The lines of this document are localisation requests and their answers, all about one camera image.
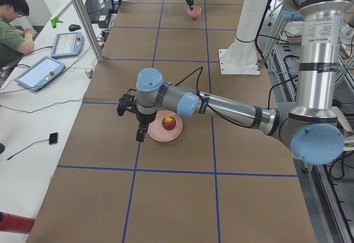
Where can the pink bowl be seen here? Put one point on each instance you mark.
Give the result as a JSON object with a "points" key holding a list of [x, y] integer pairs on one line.
{"points": [[194, 13]]}

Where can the red yellow apple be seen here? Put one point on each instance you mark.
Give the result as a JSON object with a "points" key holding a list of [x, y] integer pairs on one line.
{"points": [[168, 122]]}

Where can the pink plate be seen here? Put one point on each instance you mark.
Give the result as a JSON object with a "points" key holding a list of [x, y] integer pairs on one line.
{"points": [[158, 133]]}

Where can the small black square box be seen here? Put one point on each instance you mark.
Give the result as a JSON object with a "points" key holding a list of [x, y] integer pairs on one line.
{"points": [[53, 138]]}

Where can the brown paper table cover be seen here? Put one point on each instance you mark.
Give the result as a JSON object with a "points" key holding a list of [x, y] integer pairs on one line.
{"points": [[215, 182]]}

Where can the black keyboard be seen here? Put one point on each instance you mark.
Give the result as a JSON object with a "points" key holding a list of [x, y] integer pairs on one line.
{"points": [[92, 8]]}

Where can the upper teach pendant tablet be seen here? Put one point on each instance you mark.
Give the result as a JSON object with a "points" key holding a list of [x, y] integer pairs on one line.
{"points": [[67, 45]]}

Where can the teach pendant tablet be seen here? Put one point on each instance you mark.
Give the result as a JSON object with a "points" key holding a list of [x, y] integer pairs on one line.
{"points": [[40, 74], [67, 45]]}

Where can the lower teach pendant tablet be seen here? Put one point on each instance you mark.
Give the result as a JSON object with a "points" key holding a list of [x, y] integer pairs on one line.
{"points": [[40, 74]]}

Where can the black computer mouse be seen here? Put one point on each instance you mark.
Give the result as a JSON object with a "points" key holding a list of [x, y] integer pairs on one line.
{"points": [[74, 27]]}

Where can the green plastic clamp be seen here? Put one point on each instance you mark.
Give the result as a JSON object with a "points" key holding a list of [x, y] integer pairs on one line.
{"points": [[55, 21]]}

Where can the seated person green shirt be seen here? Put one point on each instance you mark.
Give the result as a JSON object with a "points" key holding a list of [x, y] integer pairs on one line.
{"points": [[14, 42]]}

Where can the red cylinder object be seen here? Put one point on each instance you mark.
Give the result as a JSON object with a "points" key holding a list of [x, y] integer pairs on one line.
{"points": [[16, 223]]}

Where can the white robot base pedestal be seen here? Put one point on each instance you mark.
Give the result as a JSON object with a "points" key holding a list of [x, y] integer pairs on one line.
{"points": [[240, 58]]}

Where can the aluminium frame post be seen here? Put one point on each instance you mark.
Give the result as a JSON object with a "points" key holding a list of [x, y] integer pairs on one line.
{"points": [[84, 19]]}

